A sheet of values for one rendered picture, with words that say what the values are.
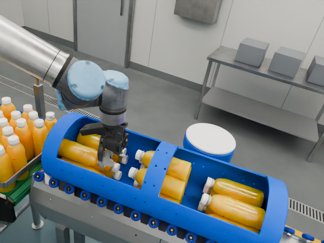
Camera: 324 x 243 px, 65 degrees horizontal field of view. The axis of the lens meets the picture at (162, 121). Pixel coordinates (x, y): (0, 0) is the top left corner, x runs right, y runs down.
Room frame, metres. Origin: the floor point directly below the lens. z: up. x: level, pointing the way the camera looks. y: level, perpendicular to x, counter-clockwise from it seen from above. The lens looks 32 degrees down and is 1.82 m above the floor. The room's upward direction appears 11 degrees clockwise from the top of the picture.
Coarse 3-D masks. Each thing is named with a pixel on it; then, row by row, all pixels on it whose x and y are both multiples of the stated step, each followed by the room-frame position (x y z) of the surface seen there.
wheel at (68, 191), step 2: (66, 184) 0.72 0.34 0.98; (68, 184) 0.72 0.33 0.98; (70, 184) 0.72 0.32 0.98; (66, 186) 0.72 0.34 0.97; (68, 186) 0.72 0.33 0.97; (70, 186) 0.72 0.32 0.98; (72, 186) 0.71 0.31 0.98; (74, 186) 0.72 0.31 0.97; (64, 188) 0.71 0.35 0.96; (66, 188) 0.71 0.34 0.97; (68, 188) 0.71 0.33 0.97; (70, 188) 0.71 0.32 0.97; (72, 188) 0.71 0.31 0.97; (74, 188) 0.71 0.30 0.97; (64, 190) 0.71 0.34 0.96; (66, 190) 0.70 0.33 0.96; (68, 190) 0.70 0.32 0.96; (70, 190) 0.70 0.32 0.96; (72, 190) 0.70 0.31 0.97; (74, 190) 0.71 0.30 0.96; (66, 192) 0.70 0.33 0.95; (68, 192) 0.70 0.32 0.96; (70, 192) 0.70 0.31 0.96; (72, 192) 0.70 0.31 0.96
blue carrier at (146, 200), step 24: (72, 120) 0.82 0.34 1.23; (96, 120) 0.89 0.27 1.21; (48, 144) 0.72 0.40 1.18; (144, 144) 0.89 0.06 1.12; (168, 144) 0.79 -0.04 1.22; (48, 168) 0.69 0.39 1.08; (72, 168) 0.67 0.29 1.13; (120, 168) 0.86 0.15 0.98; (192, 168) 0.84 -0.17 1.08; (216, 168) 0.82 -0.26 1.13; (240, 168) 0.75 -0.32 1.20; (96, 192) 0.65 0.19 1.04; (120, 192) 0.62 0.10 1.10; (144, 192) 0.61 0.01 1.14; (192, 192) 0.79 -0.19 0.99; (264, 192) 0.77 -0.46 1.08; (168, 216) 0.58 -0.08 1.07; (192, 216) 0.56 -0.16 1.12; (264, 216) 0.56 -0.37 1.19; (216, 240) 0.55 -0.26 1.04; (240, 240) 0.52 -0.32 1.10; (264, 240) 0.52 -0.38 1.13
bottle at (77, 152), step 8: (64, 144) 0.76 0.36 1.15; (72, 144) 0.77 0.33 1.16; (80, 144) 0.78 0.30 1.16; (64, 152) 0.74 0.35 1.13; (72, 152) 0.74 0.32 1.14; (80, 152) 0.74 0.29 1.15; (88, 152) 0.74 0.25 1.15; (96, 152) 0.75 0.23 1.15; (72, 160) 0.73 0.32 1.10; (80, 160) 0.72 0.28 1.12; (88, 160) 0.72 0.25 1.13; (96, 160) 0.73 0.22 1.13
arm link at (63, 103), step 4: (56, 92) 0.61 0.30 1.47; (60, 92) 0.61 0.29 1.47; (56, 96) 0.64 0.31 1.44; (60, 96) 0.60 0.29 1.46; (64, 96) 0.59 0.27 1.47; (100, 96) 0.66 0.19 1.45; (60, 100) 0.60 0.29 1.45; (64, 100) 0.61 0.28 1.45; (92, 100) 0.65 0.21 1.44; (96, 100) 0.66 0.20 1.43; (100, 100) 0.67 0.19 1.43; (60, 104) 0.60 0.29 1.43; (64, 104) 0.61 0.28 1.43; (68, 104) 0.61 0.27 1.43; (72, 104) 0.60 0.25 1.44; (88, 104) 0.65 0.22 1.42; (92, 104) 0.65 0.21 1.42; (96, 104) 0.66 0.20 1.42; (100, 104) 0.67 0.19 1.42; (60, 108) 0.61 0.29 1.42; (64, 108) 0.61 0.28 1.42; (68, 108) 0.62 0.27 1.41; (72, 108) 0.63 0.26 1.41; (76, 108) 0.64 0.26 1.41
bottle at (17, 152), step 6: (12, 144) 0.77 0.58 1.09; (18, 144) 0.79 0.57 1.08; (6, 150) 0.76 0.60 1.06; (12, 150) 0.76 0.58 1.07; (18, 150) 0.77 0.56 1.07; (24, 150) 0.79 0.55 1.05; (12, 156) 0.75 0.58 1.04; (18, 156) 0.76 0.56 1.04; (24, 156) 0.79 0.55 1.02; (12, 162) 0.75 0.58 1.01; (18, 162) 0.76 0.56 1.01; (24, 162) 0.78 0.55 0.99; (18, 168) 0.76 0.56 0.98; (24, 174) 0.77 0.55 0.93; (18, 180) 0.75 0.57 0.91
